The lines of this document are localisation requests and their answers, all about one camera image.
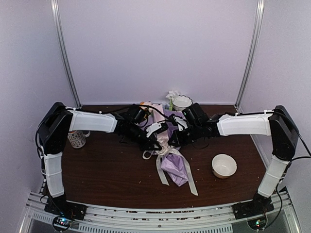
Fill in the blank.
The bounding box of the aluminium frame post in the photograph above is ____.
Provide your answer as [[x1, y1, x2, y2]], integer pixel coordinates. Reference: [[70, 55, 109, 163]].
[[235, 0, 265, 110], [51, 0, 82, 107]]

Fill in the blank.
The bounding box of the right aluminium frame post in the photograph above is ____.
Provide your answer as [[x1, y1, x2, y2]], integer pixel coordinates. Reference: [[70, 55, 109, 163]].
[[235, 0, 265, 110]]

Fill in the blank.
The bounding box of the patterned mug yellow inside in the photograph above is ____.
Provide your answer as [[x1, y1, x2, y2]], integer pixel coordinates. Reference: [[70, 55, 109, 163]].
[[68, 131, 90, 149]]

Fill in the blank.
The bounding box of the plain white bowl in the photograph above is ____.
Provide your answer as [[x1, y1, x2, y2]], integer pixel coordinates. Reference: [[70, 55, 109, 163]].
[[211, 154, 237, 179]]

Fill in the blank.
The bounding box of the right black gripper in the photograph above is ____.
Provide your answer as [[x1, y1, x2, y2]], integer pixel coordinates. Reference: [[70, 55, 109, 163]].
[[169, 123, 203, 147]]

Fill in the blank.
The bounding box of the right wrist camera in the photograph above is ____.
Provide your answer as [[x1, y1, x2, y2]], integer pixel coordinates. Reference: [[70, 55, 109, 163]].
[[169, 114, 188, 132]]

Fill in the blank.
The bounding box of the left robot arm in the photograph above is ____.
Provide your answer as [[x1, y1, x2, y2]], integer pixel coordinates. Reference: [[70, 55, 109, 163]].
[[36, 102, 162, 216]]

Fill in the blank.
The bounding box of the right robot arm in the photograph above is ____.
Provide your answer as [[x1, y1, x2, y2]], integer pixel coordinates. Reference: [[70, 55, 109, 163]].
[[168, 103, 299, 215]]

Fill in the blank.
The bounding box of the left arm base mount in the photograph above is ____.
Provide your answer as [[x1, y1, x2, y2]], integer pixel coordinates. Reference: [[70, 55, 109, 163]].
[[44, 202, 87, 232]]

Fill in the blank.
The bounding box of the beige ribbon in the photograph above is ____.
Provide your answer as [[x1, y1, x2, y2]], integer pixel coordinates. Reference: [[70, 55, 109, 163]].
[[142, 136, 198, 196]]

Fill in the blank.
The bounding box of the front aluminium rail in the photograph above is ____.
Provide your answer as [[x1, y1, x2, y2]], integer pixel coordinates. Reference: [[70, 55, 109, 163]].
[[24, 191, 297, 233]]

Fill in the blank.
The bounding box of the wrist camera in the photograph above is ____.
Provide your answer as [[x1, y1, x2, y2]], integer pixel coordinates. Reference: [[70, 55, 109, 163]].
[[145, 121, 168, 137], [169, 114, 188, 132]]

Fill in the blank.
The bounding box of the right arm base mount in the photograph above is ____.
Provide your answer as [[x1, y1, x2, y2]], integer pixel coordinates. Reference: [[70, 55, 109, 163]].
[[232, 200, 275, 231]]

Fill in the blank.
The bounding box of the left aluminium frame post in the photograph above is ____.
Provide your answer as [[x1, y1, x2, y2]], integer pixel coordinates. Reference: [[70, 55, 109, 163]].
[[51, 0, 82, 107]]

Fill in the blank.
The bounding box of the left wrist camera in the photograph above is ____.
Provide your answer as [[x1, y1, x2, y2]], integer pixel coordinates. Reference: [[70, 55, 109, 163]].
[[145, 121, 168, 137]]

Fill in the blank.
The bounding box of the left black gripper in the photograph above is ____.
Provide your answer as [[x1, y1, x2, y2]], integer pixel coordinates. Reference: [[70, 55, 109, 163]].
[[127, 123, 162, 152]]

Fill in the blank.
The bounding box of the scalloped white bowl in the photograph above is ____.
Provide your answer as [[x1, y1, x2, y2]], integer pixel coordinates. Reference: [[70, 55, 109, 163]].
[[173, 96, 193, 111]]

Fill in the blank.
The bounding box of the purple pink wrapping paper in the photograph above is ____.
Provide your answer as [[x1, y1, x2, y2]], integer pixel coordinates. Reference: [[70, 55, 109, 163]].
[[142, 102, 194, 187]]

